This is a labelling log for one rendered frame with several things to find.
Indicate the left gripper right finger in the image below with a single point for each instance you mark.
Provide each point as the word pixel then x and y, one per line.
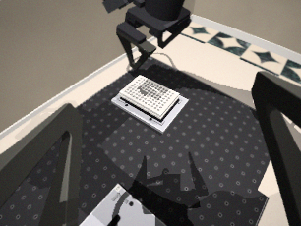
pixel 274 97

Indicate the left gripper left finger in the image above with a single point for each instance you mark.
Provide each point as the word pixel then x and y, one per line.
pixel 16 162

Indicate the white well plate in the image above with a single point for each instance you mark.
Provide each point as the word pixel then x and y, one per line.
pixel 150 96

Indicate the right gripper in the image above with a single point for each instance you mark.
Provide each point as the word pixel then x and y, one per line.
pixel 157 15

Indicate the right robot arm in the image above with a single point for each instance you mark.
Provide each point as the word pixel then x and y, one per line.
pixel 111 5

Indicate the black perforated breadboard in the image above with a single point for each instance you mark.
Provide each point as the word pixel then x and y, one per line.
pixel 204 170

